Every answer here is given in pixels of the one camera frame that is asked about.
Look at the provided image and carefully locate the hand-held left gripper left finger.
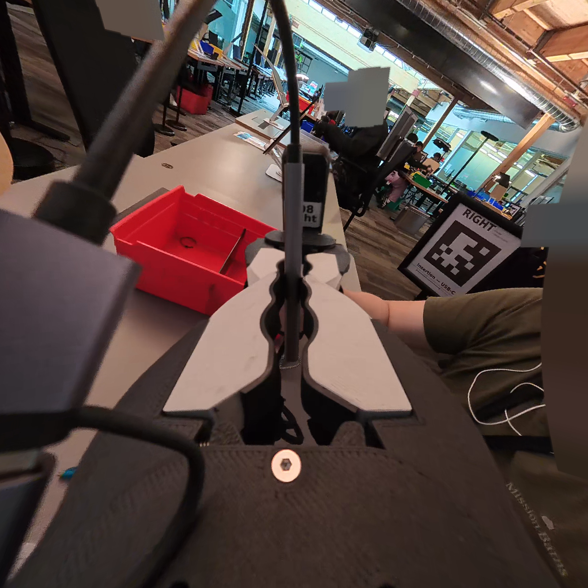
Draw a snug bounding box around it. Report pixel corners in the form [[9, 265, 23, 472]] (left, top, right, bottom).
[[163, 276, 284, 430]]

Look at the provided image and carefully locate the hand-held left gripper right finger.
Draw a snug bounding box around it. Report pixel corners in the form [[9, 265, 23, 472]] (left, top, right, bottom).
[[301, 276, 413, 428]]

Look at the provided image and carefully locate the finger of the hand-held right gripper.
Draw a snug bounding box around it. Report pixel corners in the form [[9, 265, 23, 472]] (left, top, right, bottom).
[[305, 255, 344, 291], [247, 250, 285, 288]]

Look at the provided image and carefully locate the red plastic bin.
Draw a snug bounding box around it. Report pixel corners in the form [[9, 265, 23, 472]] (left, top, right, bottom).
[[109, 185, 278, 317], [177, 83, 214, 115]]

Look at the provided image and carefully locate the grey usb hub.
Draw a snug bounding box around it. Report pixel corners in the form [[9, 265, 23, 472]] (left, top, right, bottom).
[[0, 0, 307, 588]]

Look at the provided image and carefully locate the person's right forearm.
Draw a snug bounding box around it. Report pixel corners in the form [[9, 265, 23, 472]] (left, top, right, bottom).
[[345, 289, 430, 354]]

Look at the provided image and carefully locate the black office chair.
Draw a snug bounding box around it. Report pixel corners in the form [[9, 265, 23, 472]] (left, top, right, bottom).
[[340, 156, 391, 230]]

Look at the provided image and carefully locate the grey monitor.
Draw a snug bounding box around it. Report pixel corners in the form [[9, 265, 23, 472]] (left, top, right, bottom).
[[377, 108, 419, 159]]

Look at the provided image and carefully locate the grey waste bin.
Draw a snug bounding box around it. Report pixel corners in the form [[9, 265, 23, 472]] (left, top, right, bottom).
[[395, 205, 430, 234]]

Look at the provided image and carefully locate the framed marker sign on stand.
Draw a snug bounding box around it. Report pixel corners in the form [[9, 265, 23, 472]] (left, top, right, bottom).
[[397, 193, 524, 299]]

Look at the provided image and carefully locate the black floor lamp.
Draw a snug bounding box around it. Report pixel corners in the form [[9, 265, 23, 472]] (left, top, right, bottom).
[[448, 130, 499, 194]]

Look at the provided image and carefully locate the black cabinet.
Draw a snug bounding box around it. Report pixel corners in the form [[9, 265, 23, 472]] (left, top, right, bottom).
[[32, 0, 154, 157]]

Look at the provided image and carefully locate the black floor pole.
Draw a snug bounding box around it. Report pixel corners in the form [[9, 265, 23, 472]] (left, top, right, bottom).
[[9, 138, 56, 181]]

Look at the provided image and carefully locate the white earphone cable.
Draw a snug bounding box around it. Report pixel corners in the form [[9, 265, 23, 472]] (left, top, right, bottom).
[[468, 362, 545, 435]]

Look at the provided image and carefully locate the pale horizontal duct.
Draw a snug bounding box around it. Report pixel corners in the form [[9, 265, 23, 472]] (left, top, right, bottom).
[[452, 105, 533, 126]]

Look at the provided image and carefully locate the flexible silver duct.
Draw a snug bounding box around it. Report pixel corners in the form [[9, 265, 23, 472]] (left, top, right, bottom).
[[432, 14, 588, 134]]

